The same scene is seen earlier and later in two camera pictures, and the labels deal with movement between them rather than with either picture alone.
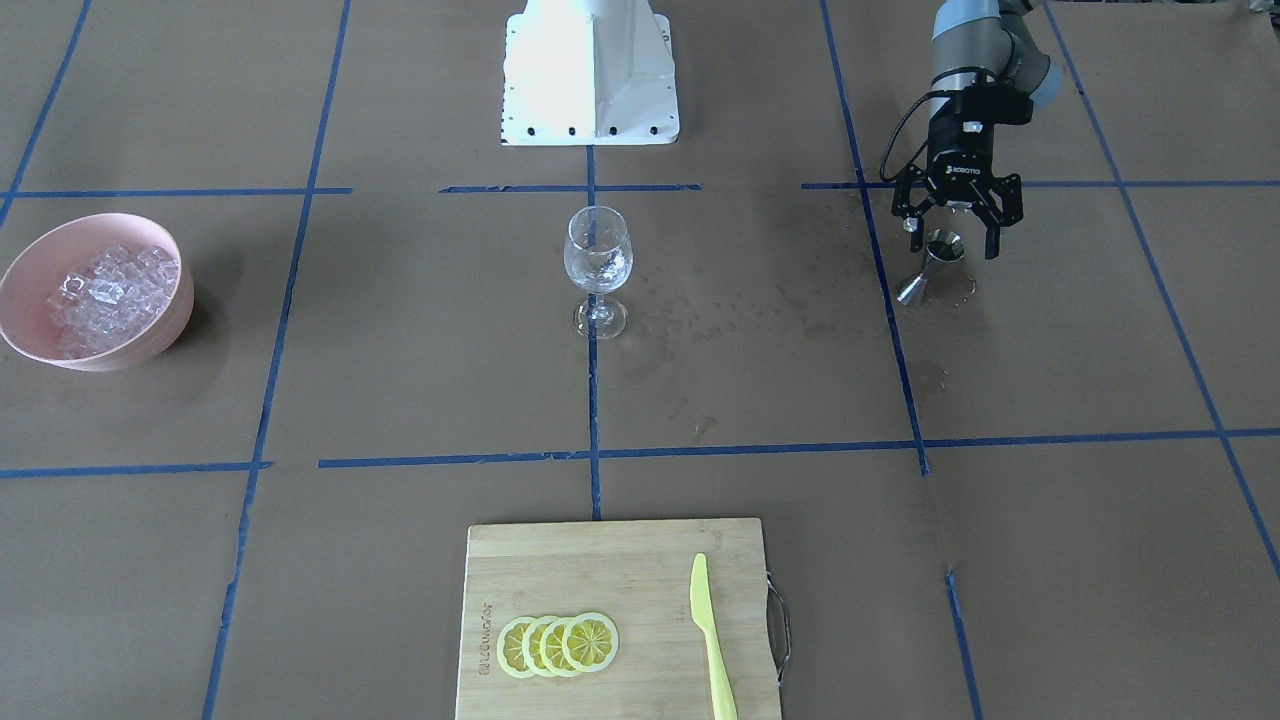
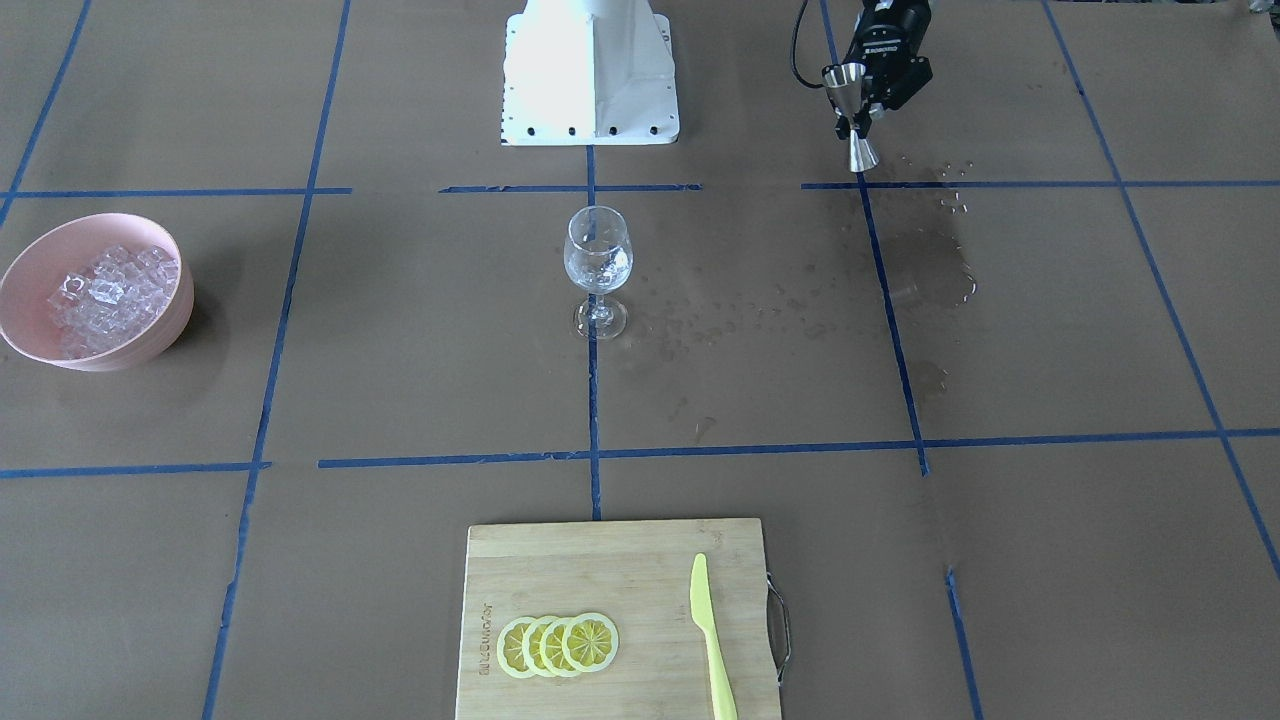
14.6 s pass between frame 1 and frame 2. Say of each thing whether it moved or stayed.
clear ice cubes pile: stayed
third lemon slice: stayed
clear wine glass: stayed
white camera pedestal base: stayed
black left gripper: moved
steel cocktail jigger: moved
